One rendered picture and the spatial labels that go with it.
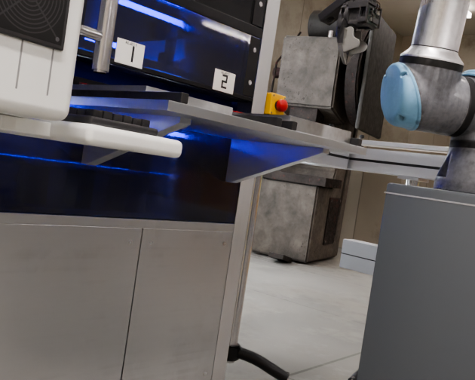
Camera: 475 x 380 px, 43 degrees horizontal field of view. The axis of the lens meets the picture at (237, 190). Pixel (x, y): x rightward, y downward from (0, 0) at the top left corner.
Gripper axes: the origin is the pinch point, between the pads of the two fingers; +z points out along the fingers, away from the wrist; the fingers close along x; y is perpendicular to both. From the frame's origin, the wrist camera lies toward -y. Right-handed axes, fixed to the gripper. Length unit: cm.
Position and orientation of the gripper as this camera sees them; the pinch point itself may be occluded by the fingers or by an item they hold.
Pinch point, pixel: (343, 59)
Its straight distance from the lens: 161.3
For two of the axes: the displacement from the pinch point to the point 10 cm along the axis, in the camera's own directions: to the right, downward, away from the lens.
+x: 6.8, 0.8, 7.3
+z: -1.5, 9.9, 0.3
